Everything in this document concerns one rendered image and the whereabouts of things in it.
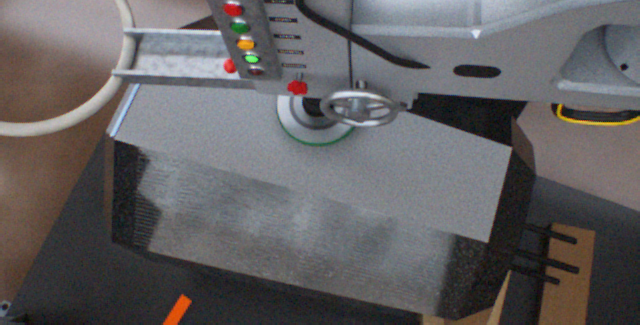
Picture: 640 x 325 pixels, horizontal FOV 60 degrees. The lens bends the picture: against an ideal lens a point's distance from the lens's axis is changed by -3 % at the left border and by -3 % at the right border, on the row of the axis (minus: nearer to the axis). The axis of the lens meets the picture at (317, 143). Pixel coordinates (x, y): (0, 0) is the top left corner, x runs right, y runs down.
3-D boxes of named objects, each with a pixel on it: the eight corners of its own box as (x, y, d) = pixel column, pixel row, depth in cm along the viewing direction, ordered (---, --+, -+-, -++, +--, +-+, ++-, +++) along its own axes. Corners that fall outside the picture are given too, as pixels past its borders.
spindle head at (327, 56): (433, 23, 126) (465, -137, 84) (429, 114, 118) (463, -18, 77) (273, 13, 130) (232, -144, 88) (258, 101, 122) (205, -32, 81)
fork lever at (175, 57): (420, 36, 129) (422, 24, 124) (416, 114, 122) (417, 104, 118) (135, 26, 139) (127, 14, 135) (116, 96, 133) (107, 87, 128)
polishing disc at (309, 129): (355, 63, 151) (355, 60, 149) (365, 138, 143) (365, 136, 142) (274, 72, 151) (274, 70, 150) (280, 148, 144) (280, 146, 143)
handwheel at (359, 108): (399, 89, 118) (404, 52, 104) (396, 134, 114) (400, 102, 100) (327, 83, 120) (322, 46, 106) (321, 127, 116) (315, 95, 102)
